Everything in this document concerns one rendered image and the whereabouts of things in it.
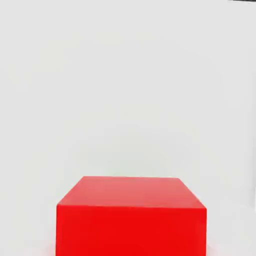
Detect small red cube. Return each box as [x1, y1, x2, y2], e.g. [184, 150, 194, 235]
[55, 175, 208, 256]

